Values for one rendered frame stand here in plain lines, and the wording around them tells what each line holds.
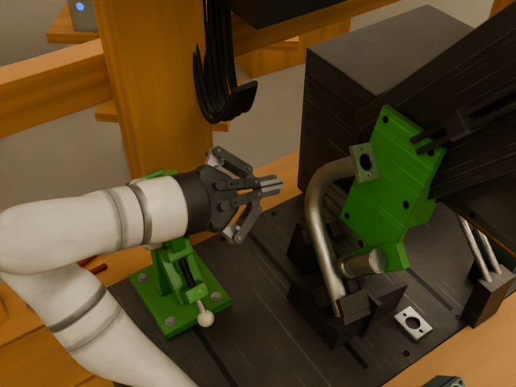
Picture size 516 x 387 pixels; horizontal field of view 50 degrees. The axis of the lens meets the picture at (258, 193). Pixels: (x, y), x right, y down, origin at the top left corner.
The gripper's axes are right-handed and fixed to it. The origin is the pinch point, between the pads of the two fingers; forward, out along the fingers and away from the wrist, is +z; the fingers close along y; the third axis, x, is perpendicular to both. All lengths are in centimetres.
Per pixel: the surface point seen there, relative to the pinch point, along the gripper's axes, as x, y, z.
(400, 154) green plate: -6.8, 0.2, 18.4
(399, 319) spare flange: 9.5, -27.0, 27.1
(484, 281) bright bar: -3.5, -22.5, 34.6
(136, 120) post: 22.5, 15.4, -6.5
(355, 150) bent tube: -2.2, 2.3, 14.7
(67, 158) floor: 207, 38, 34
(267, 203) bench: 38.7, -2.7, 25.6
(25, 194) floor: 201, 24, 11
